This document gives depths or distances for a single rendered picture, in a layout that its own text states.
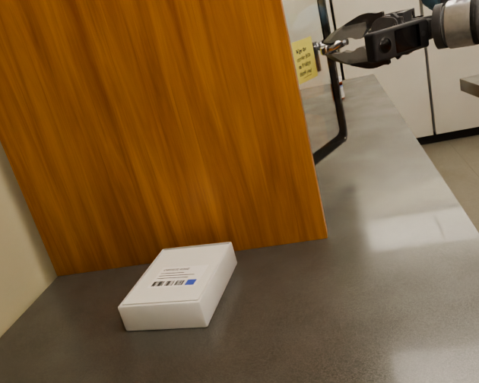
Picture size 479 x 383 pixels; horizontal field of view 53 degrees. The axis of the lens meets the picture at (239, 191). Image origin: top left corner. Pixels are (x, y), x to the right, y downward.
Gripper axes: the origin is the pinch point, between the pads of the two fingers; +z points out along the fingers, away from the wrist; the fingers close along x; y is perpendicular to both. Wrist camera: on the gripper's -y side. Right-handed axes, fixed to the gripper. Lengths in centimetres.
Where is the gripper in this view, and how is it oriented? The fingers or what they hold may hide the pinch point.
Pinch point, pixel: (329, 48)
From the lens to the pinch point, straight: 94.7
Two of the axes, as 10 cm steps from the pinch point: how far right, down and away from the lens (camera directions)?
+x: -2.4, -9.1, -3.3
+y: 5.6, -4.0, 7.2
